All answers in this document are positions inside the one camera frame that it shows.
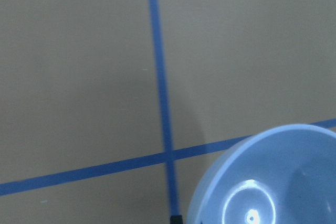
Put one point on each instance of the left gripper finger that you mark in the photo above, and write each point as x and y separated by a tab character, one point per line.
176	219

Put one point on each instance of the blue bowl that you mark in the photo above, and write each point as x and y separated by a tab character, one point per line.
282	175

